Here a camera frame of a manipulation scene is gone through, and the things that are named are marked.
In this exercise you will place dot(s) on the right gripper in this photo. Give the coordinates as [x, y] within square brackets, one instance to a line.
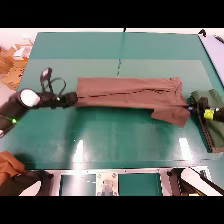
[196, 107]

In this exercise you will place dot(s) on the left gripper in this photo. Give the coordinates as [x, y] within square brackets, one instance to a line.
[70, 99]

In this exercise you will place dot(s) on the brown garment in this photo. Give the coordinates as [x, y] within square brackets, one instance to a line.
[126, 93]

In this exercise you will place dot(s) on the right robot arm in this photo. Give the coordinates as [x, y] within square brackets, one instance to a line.
[218, 115]

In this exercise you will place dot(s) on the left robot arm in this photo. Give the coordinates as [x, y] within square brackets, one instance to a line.
[16, 105]

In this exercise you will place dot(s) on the green garment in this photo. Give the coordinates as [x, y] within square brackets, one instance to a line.
[216, 98]

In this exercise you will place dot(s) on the brown cardboard box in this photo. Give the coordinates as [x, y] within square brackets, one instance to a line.
[11, 71]

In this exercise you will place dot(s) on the orange garment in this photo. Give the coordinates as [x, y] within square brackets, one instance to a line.
[8, 165]

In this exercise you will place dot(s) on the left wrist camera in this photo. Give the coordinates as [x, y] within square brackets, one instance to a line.
[46, 75]

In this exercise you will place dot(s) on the silver frame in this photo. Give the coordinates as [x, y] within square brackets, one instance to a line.
[106, 181]

